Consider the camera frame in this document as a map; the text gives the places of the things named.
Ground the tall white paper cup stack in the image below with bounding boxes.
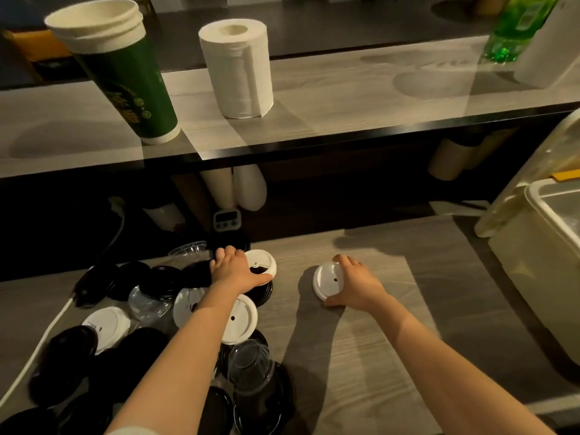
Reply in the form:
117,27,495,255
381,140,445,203
514,0,580,89

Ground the person's right hand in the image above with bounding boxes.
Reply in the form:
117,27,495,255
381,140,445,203
324,254,390,313

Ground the green plastic bottle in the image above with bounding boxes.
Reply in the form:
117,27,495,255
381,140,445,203
480,0,562,64

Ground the white power cable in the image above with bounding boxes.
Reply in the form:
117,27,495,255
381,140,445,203
0,296,76,408

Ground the green paper cup stack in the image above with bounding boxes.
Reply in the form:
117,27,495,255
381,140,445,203
44,0,181,146

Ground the grey wooden table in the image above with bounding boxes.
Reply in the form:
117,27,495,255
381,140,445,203
0,214,580,435

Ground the person's white shirt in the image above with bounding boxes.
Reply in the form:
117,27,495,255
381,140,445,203
106,425,162,435

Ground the white plastic storage bin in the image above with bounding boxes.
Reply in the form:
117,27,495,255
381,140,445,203
474,108,580,367

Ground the wooden chair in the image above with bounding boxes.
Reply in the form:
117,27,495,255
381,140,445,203
0,29,73,64

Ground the small digital timer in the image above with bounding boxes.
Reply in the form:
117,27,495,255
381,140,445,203
213,208,242,233

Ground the pile of cup lids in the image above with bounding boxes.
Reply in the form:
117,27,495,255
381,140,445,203
0,230,295,435

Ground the grey bar counter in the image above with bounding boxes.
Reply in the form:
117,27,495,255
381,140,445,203
0,36,580,179

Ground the white paper towel roll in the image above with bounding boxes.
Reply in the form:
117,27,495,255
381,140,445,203
198,18,274,120

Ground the person's left hand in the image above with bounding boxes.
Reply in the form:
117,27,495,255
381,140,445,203
209,245,274,296

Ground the person's left forearm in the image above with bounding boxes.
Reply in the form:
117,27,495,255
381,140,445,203
104,287,241,435

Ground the white cup lid with opening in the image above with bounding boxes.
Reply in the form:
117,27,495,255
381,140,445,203
244,248,278,287

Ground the person's right forearm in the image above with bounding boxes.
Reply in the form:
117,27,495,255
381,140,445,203
371,294,556,435

